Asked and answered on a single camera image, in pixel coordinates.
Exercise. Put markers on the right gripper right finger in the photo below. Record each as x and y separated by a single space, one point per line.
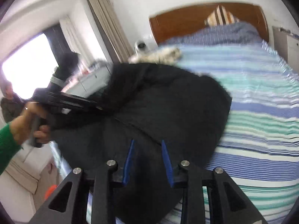
226 201

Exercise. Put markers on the black puffer jacket green lining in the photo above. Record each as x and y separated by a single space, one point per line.
145 105

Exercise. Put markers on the wooden headboard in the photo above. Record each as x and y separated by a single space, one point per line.
189 19

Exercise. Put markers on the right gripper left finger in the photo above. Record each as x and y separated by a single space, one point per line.
68 202

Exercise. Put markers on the striped brown cushion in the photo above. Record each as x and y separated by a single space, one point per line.
221 16

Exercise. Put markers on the green sweater left forearm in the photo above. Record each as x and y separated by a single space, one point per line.
8 147

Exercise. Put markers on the blue checked pillow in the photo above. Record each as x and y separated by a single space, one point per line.
240 33

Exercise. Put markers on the beige curtain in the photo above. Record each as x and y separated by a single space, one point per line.
110 24

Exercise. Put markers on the white low window cabinet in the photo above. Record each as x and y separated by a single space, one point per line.
90 83

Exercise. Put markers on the white desk with drawer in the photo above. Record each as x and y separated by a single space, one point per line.
286 44

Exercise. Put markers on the beige garment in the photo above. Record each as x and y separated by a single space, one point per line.
165 56

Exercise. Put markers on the striped blue green bedspread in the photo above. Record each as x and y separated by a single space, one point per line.
259 145

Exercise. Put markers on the orange red rug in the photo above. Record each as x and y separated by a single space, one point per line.
49 191

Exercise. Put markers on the white round camera device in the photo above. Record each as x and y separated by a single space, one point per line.
141 47

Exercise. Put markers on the person's left hand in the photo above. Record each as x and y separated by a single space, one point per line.
21 126

